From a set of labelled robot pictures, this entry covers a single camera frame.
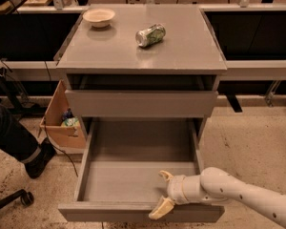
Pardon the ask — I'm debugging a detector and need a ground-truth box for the green snack bag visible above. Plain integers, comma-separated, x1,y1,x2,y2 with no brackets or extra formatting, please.
61,117,80,127

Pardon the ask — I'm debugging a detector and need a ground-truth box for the black floor cable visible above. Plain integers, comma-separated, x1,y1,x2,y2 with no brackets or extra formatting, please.
42,60,79,178

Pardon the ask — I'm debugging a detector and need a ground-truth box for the grey top drawer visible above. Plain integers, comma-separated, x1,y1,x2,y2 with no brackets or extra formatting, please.
66,74,217,118

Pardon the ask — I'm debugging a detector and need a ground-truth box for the white ceramic bowl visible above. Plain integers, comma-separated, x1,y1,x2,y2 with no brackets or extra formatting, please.
83,9,115,28

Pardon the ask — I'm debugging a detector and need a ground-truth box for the black office chair base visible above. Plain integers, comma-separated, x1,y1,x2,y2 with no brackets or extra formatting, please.
0,189,34,209

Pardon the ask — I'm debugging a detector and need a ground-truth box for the black shoe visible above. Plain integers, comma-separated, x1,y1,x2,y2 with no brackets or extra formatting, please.
25,138,56,178

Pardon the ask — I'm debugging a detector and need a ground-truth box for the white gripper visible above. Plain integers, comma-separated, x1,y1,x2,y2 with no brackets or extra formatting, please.
149,170,203,219

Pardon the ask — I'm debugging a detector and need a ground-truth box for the person's dark trouser leg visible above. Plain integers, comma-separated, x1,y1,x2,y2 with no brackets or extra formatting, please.
0,104,41,164

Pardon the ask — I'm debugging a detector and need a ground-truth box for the grey drawer cabinet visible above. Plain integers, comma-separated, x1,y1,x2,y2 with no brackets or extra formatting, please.
55,3,228,145

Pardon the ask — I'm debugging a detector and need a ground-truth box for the grey drawer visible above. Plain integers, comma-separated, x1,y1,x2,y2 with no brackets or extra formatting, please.
57,117,226,223
66,74,217,118

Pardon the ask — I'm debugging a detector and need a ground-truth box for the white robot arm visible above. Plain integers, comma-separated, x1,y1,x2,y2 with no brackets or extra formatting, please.
149,167,286,229

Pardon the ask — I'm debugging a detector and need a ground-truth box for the long metal workbench frame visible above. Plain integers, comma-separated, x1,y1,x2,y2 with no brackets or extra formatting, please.
0,3,286,114

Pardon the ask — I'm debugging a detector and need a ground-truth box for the black tripod stand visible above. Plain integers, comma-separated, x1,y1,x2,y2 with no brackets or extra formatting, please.
0,58,40,113

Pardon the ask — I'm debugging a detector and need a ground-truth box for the crushed green soda can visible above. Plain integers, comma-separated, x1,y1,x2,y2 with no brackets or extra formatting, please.
135,24,166,48

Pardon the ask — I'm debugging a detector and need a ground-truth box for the cardboard box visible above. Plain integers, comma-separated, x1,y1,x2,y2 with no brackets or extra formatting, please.
40,80,86,150

